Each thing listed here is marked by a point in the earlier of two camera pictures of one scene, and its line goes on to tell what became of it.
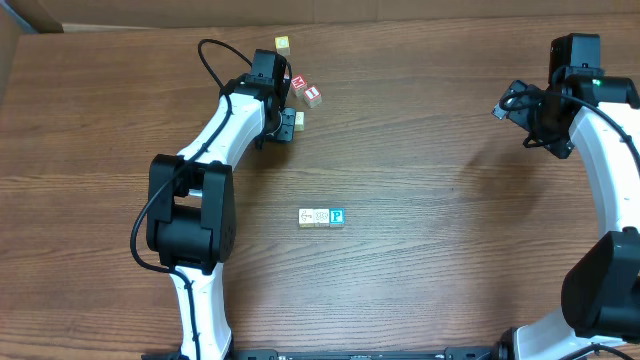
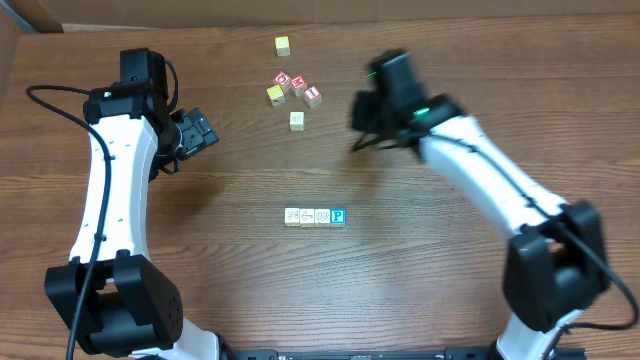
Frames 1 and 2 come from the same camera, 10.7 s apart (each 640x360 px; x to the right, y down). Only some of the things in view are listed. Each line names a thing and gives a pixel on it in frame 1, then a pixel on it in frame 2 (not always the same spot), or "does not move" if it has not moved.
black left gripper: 286,124 -> 198,132
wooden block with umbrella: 306,217 does not move
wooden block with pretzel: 321,217 does not move
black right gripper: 558,145 -> 363,115
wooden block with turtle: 299,121 does not move
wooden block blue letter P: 337,217 does not move
